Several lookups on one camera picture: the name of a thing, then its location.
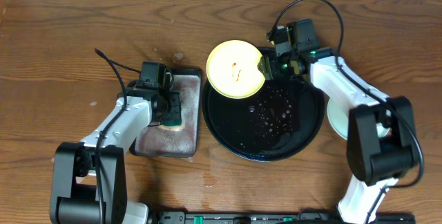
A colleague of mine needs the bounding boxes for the green yellow sponge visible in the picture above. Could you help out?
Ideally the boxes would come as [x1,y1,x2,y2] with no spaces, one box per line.
[160,119,184,131]

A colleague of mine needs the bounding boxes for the black rectangular soapy tray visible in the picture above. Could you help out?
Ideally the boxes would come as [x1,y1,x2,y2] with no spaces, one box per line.
[129,68,202,158]

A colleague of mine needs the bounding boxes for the black round tray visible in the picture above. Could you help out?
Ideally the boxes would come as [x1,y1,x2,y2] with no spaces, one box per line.
[201,46,325,162]

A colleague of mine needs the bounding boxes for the yellow plate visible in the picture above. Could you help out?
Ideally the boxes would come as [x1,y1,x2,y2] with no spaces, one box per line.
[206,40,265,99]

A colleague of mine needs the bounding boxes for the light blue plate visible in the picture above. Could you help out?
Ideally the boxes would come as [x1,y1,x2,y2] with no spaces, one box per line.
[327,96,390,141]

